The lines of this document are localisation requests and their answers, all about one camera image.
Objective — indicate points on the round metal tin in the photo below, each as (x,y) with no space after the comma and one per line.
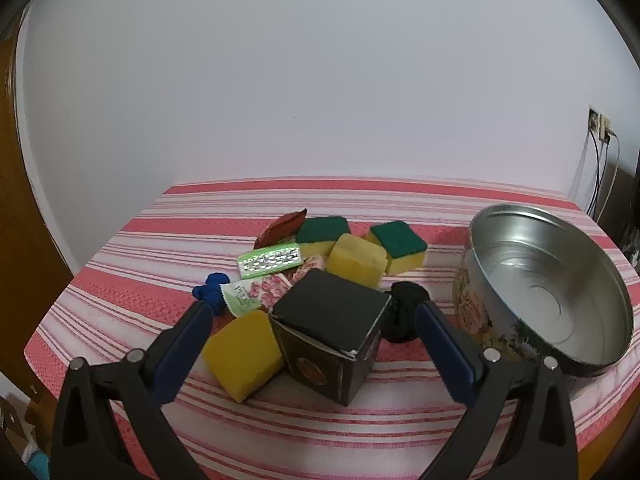
(540,280)

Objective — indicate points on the black cardboard box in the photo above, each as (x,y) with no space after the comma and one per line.
(330,310)

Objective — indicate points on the black scrunchie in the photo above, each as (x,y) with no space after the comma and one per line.
(400,310)

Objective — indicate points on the red brown snack packet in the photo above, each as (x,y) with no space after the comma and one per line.
(280,227)

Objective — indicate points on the white wall socket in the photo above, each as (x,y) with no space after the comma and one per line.
(594,120)
(606,127)

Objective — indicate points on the green tissue packet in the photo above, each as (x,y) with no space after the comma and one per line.
(270,260)

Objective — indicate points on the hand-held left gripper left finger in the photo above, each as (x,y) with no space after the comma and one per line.
(185,350)

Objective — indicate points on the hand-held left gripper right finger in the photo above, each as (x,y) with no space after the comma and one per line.
(450,355)

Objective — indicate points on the light blue object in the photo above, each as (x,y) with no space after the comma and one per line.
(39,464)

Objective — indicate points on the pink floral sachet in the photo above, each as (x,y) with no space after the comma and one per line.
(250,297)

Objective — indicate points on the yellow green scouring sponge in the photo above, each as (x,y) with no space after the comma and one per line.
(320,230)
(397,240)
(240,355)
(352,260)

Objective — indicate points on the red striped cloth desktop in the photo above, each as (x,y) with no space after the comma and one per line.
(150,240)

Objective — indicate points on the small pink floral candy wrapper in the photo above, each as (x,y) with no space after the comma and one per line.
(310,266)

